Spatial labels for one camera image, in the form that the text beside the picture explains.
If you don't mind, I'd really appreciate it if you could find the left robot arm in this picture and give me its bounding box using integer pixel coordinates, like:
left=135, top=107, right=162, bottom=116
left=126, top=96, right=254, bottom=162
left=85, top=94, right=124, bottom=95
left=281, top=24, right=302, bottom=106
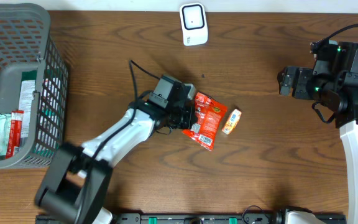
left=35, top=98, right=197, bottom=223

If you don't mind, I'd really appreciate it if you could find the green white packet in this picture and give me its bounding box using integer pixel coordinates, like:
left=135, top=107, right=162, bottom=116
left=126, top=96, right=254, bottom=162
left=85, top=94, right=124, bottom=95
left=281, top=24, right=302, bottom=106
left=18, top=70, right=38, bottom=141

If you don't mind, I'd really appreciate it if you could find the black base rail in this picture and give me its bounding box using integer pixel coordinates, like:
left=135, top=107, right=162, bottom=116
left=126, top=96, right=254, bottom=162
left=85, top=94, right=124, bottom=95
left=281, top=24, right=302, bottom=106
left=35, top=213, right=347, bottom=224

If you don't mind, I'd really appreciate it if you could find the slim red stick packet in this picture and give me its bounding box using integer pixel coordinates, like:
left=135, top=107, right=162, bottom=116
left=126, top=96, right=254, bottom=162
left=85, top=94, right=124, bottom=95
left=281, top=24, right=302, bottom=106
left=6, top=110, right=24, bottom=159

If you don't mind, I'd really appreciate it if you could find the grey plastic mesh basket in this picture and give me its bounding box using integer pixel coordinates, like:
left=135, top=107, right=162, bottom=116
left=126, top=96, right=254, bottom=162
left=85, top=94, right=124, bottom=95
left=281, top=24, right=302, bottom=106
left=0, top=3, right=69, bottom=169

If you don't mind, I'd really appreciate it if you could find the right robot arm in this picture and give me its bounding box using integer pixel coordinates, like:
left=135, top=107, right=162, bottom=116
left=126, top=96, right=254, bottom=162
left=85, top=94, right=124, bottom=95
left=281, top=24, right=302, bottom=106
left=277, top=41, right=358, bottom=223

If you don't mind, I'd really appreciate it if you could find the white barcode scanner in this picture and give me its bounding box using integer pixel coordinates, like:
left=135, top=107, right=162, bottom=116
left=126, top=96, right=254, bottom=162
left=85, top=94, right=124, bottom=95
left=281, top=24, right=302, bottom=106
left=179, top=2, right=208, bottom=47

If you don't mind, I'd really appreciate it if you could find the large red snack bag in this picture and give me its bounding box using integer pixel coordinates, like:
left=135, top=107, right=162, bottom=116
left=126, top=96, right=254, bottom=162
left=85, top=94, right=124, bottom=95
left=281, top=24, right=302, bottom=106
left=182, top=92, right=227, bottom=151

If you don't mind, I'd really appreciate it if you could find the small orange snack packet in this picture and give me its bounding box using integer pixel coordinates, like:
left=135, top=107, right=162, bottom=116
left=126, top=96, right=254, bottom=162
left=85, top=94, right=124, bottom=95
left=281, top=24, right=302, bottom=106
left=222, top=109, right=242, bottom=134

